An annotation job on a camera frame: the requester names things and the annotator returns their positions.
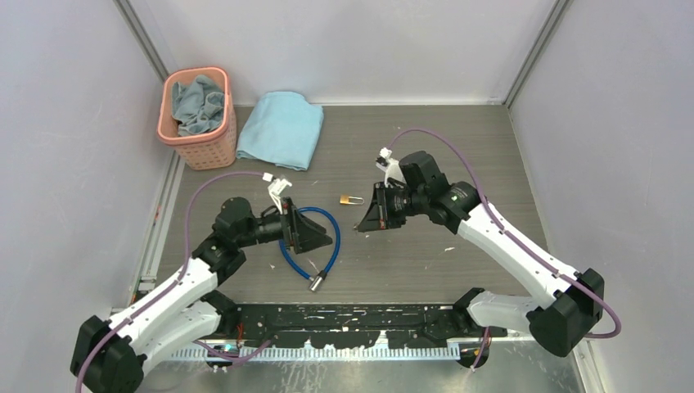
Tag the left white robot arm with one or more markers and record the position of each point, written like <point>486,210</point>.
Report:
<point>115,354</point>

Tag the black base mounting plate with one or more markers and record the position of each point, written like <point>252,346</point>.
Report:
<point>345,326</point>

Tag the pink plastic laundry basket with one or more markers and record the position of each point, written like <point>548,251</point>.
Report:
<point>213,149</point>

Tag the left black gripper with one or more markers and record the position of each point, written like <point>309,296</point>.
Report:
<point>299,231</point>

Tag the grey-blue cloth in basket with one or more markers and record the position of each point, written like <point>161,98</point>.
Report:
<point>197,107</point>

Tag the white slotted cable duct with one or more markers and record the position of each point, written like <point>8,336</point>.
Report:
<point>379,352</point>

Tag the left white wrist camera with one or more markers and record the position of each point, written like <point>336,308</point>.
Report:
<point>276,187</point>

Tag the blue cable bike lock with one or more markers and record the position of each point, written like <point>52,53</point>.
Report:
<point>316,281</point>

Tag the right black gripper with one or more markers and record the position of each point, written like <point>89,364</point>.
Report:
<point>379,214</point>

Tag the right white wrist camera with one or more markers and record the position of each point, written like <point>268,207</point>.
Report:
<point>393,176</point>

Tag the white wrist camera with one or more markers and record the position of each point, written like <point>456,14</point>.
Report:
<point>276,187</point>
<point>393,176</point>

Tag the small brass padlock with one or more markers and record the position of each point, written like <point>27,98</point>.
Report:
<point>351,200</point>

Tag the aluminium frame rail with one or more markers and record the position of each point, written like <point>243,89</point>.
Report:
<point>121,313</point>

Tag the folded light blue towel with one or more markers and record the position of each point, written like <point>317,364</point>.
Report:
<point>283,129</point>

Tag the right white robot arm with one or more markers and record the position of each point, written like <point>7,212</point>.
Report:
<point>562,305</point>

